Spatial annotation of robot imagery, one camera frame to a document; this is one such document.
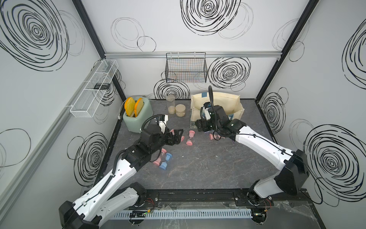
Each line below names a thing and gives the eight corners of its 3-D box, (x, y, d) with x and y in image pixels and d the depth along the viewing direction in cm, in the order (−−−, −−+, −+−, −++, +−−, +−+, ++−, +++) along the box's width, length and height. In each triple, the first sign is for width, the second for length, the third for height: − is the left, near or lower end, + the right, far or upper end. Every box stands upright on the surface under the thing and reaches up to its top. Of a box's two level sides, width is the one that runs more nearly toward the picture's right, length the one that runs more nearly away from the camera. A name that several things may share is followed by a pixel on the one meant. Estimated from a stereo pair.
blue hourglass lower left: (160, 167, 86) (159, 166, 84) (167, 153, 92) (166, 151, 89) (165, 170, 85) (165, 168, 83) (172, 155, 91) (171, 153, 89)
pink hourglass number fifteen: (185, 144, 95) (185, 143, 93) (189, 131, 102) (189, 129, 100) (192, 146, 95) (192, 144, 93) (195, 132, 102) (195, 130, 100)
